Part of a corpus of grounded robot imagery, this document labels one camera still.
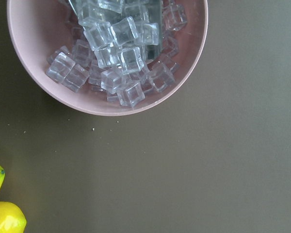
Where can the lower yellow lemon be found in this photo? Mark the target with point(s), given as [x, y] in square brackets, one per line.
[12, 219]

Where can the clear ice cubes pile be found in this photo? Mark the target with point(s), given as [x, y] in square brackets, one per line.
[121, 74]

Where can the pink bowl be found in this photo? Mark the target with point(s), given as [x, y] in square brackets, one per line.
[37, 29]

